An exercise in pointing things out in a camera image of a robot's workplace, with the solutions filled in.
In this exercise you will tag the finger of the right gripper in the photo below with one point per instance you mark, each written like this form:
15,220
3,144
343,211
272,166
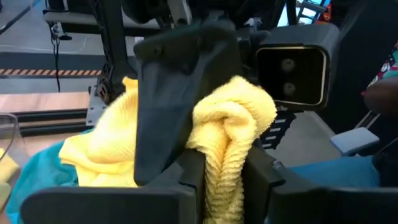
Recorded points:
168,109

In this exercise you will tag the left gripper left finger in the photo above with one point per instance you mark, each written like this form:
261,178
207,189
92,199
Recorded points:
109,205

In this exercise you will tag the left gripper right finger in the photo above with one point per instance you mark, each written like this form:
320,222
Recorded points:
311,205

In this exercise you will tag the yellow microfiber towel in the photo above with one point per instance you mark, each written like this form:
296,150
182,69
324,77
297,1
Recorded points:
6,168
230,118

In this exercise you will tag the clear plastic basket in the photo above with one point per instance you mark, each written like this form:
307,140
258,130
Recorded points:
14,137

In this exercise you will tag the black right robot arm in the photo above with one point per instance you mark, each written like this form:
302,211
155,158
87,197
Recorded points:
115,46

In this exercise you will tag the grey metal mounting plate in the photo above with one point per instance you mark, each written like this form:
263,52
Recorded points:
94,109

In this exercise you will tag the light grey box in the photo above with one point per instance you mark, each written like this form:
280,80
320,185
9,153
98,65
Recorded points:
354,141

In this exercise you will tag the grey workbench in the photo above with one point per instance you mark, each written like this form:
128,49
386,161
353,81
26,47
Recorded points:
77,19

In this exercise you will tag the person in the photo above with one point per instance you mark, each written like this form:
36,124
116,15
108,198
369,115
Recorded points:
382,96

